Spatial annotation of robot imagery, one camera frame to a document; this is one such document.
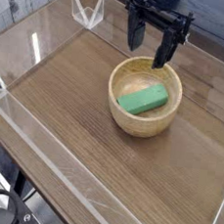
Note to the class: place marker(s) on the green rectangular block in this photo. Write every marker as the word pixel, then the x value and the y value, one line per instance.
pixel 144 100

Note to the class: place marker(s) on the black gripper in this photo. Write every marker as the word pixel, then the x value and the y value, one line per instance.
pixel 163 15

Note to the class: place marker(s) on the brown wooden bowl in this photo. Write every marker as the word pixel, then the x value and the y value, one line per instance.
pixel 136 74

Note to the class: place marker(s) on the clear acrylic enclosure wall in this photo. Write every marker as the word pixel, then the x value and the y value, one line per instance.
pixel 56 123

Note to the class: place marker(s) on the black table leg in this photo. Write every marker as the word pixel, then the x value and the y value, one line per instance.
pixel 19 185

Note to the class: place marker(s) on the black metal mount plate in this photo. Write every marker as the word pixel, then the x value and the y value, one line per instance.
pixel 20 211

